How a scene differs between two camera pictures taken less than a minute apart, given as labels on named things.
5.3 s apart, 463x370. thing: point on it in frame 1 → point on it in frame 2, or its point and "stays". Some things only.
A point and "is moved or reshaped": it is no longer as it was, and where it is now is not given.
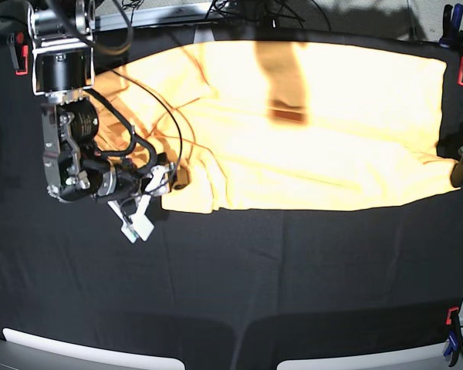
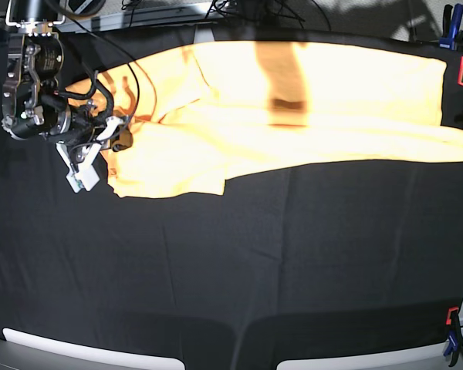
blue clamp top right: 452,37 stays
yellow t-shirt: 282,126 is moved or reshaped
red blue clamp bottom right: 454,336 stays
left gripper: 140,177 → 79,132
